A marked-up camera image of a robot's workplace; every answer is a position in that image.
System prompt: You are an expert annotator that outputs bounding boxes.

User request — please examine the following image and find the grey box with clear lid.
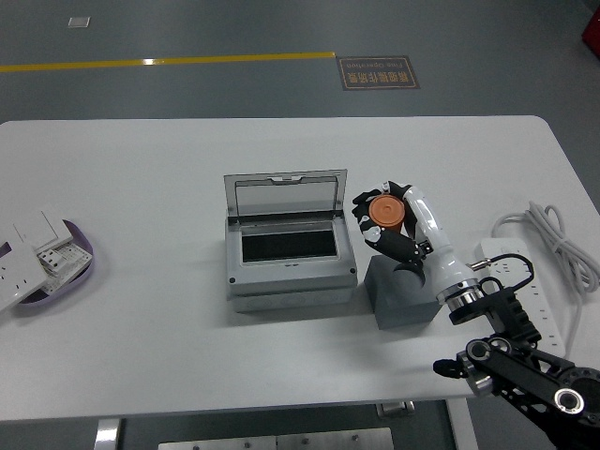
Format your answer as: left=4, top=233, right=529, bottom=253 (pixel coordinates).
left=223, top=168, right=359, bottom=315

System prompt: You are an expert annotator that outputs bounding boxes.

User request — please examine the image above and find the grey cube with round hole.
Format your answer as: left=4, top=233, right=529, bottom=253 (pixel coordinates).
left=364, top=255, right=440, bottom=331

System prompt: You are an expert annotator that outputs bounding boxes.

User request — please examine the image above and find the white socket insert module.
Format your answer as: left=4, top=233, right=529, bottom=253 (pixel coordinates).
left=35, top=243, right=92, bottom=294

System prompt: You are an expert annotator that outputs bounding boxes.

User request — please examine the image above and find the white power cable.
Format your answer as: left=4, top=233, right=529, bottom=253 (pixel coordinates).
left=490, top=201, right=600, bottom=358

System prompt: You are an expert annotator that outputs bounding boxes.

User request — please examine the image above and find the orange cylinder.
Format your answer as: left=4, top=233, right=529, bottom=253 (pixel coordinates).
left=367, top=195, right=407, bottom=236

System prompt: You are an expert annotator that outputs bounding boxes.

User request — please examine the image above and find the silver table bracket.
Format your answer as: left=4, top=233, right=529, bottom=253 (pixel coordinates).
left=376, top=400, right=416, bottom=419

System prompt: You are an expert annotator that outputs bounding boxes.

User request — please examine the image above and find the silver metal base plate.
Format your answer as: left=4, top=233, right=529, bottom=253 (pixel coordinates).
left=157, top=427, right=396, bottom=450

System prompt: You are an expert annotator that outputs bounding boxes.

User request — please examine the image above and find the white power strip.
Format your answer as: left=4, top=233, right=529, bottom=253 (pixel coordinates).
left=473, top=237, right=566, bottom=351

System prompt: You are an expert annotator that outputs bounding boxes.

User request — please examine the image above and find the white socket panel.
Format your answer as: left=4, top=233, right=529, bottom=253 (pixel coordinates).
left=0, top=240, right=49, bottom=313

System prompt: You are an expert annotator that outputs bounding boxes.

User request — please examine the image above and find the purple tray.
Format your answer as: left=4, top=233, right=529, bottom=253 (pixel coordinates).
left=16, top=218, right=96, bottom=307

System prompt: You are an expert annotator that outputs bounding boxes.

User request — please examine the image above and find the brown floor sign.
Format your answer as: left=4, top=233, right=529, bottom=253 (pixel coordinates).
left=336, top=55, right=422, bottom=92

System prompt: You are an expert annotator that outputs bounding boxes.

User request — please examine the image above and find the white table leg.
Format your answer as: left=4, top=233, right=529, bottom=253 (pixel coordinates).
left=444, top=397, right=480, bottom=450
left=93, top=417, right=125, bottom=450

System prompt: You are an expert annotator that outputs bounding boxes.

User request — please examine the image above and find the white rocker switch panel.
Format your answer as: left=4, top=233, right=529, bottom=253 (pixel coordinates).
left=12, top=209, right=77, bottom=255

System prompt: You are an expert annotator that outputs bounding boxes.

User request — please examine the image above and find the red object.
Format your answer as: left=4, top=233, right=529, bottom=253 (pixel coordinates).
left=580, top=8, right=600, bottom=63

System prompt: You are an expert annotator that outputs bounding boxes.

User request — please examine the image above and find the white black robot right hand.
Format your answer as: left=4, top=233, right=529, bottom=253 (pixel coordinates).
left=352, top=179, right=479, bottom=306

